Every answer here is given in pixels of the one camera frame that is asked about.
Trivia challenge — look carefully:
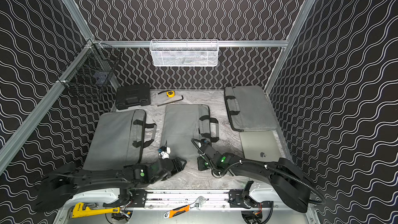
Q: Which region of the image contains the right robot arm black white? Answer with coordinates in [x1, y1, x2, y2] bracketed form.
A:
[191, 139, 326, 213]

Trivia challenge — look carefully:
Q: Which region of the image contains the silver laptop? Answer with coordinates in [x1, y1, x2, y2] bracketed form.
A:
[239, 131, 282, 162]

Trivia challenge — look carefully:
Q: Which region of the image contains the white wire mesh basket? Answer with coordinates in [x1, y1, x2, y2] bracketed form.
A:
[149, 39, 219, 67]

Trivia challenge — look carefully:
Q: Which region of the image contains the black wire basket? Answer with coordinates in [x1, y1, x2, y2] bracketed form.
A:
[59, 39, 121, 102]

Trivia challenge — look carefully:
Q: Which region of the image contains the black plastic tool case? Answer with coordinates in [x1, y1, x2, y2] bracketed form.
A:
[115, 83, 151, 110]

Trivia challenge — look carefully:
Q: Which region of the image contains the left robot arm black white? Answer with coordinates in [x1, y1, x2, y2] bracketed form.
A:
[32, 157, 187, 212]

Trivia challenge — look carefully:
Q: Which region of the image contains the yellow pipe wrench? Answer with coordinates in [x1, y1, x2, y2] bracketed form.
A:
[72, 202, 132, 218]

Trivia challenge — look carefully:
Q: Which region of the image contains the orange adjustable wrench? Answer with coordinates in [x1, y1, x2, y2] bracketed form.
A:
[163, 196, 206, 219]

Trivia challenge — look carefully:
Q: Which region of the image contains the grey zippered laptop bag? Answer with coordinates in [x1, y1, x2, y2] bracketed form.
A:
[224, 86, 277, 132]

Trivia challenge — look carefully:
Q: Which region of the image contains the black hex key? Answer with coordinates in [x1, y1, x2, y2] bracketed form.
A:
[157, 95, 184, 107]

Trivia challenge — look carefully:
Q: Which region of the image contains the yellow tape measure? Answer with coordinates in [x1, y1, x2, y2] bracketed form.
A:
[158, 90, 175, 98]

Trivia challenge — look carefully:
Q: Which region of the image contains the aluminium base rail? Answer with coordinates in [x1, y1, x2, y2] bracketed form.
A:
[127, 189, 258, 211]

